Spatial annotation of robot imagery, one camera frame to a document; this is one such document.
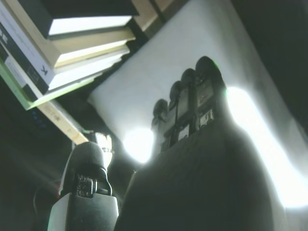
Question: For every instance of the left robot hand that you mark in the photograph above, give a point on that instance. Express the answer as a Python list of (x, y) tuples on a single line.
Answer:
[(192, 187)]

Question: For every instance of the white patterned cover book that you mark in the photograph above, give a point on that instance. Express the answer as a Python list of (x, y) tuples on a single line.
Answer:
[(65, 125)]

